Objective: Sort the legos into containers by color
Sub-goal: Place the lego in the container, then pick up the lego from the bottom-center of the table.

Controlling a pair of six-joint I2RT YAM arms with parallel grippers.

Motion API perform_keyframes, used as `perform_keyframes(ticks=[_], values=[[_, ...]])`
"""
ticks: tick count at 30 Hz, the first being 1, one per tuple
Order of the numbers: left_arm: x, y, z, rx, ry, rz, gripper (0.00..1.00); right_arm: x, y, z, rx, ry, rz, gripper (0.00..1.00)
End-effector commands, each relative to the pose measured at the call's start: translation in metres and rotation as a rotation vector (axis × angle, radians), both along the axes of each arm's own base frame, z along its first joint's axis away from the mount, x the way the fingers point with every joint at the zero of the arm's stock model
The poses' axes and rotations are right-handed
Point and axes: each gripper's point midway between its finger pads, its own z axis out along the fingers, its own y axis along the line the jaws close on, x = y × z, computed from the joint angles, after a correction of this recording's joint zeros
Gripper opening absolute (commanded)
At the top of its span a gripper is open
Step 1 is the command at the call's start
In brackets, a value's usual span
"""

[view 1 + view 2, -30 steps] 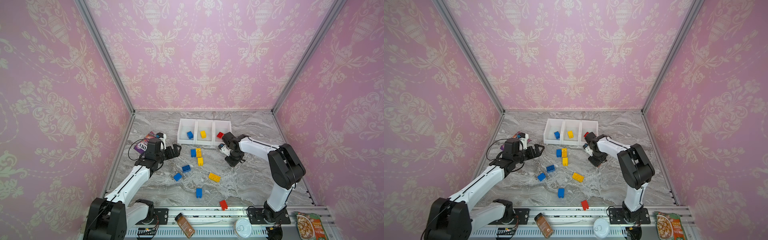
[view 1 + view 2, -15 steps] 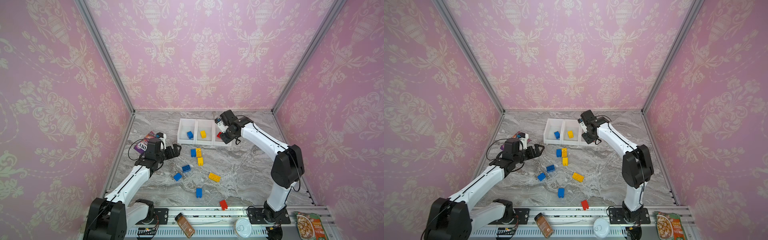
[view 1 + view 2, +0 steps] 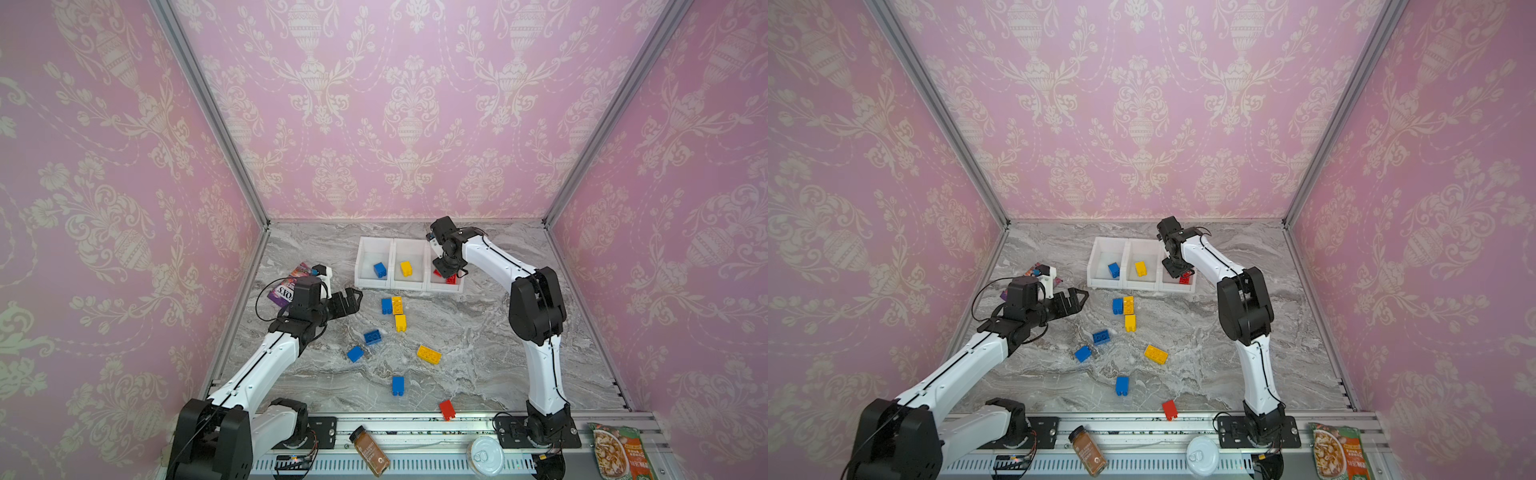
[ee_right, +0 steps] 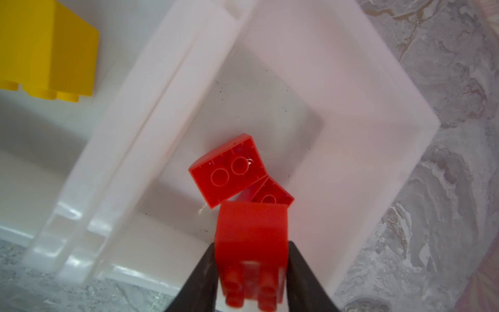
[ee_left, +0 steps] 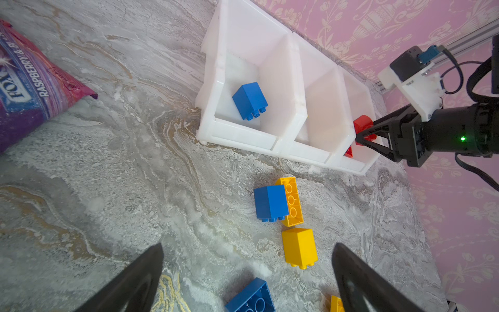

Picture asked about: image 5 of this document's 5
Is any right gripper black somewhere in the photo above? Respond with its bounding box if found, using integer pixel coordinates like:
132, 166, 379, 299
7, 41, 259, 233
356, 104, 431, 168

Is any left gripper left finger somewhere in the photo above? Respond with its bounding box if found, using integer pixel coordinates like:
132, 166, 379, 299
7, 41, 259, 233
77, 243, 164, 311

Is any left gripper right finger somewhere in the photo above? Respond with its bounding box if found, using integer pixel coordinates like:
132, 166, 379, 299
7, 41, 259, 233
331, 243, 422, 312

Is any red long lego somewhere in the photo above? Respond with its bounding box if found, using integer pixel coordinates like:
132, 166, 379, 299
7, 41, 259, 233
344, 147, 353, 158

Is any white three-compartment bin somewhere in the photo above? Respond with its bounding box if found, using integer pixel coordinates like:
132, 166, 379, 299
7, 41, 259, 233
196, 1, 378, 175

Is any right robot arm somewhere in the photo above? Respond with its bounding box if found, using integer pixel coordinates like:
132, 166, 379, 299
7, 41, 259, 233
354, 36, 498, 168

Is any yellow long lego lower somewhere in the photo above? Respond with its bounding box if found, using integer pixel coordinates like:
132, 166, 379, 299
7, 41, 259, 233
330, 296, 345, 312

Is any yellow square lego centre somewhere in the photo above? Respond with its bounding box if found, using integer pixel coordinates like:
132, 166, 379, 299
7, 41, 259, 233
281, 228, 318, 270

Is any yellow long lego upright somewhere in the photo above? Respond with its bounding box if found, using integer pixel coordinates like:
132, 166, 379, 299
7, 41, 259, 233
276, 177, 304, 228

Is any blue studded lego centre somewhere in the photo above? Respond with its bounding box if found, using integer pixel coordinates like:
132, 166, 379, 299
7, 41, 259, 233
225, 278, 275, 312

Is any blue lego beside yellow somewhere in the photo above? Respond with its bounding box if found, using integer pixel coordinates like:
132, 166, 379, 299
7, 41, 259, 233
254, 185, 289, 222

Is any purple snack bag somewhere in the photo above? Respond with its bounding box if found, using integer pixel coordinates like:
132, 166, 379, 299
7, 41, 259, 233
1, 20, 98, 152

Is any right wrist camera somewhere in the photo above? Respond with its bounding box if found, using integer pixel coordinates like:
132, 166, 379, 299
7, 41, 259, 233
378, 45, 444, 122

